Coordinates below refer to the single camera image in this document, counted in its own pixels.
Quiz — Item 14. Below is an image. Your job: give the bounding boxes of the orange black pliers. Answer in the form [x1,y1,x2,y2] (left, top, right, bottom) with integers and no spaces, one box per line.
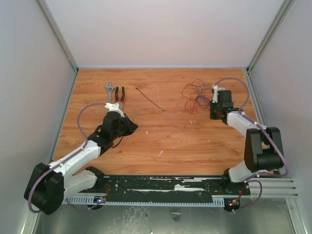
[115,86,125,110]

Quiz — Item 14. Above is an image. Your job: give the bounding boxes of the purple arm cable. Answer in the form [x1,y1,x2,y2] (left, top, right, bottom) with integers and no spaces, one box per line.
[28,103,109,214]
[215,77,291,177]

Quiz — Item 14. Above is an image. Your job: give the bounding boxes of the grey slotted cable duct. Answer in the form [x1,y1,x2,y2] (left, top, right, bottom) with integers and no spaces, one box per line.
[68,194,225,208]

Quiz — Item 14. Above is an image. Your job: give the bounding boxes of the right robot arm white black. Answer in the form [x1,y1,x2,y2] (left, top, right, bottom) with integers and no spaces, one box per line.
[210,86,286,194]

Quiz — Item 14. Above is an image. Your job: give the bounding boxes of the silver adjustable wrench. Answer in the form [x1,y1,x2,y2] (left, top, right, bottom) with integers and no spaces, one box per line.
[105,82,115,104]

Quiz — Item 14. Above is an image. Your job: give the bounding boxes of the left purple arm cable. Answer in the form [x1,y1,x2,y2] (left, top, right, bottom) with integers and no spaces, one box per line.
[28,103,109,214]

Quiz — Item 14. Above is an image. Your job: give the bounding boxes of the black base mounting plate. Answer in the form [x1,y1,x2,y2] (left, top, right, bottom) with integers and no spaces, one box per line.
[83,175,251,203]

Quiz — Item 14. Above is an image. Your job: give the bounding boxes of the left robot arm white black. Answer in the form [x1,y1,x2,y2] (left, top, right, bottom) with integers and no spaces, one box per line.
[24,111,138,215]

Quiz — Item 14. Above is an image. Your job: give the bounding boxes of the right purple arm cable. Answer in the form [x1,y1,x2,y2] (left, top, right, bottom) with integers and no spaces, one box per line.
[215,77,291,177]

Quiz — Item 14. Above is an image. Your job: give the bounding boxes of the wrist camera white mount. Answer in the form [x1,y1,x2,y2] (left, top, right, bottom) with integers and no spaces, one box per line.
[105,101,124,117]
[212,85,225,103]

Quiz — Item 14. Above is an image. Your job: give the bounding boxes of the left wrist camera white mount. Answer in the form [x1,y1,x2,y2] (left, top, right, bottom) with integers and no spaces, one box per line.
[105,101,124,117]

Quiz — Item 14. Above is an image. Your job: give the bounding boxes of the black zip tie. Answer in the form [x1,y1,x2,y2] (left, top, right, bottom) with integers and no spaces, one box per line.
[136,88,165,112]

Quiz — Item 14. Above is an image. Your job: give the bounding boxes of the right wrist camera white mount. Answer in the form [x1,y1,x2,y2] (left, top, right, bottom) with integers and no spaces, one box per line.
[212,85,225,103]

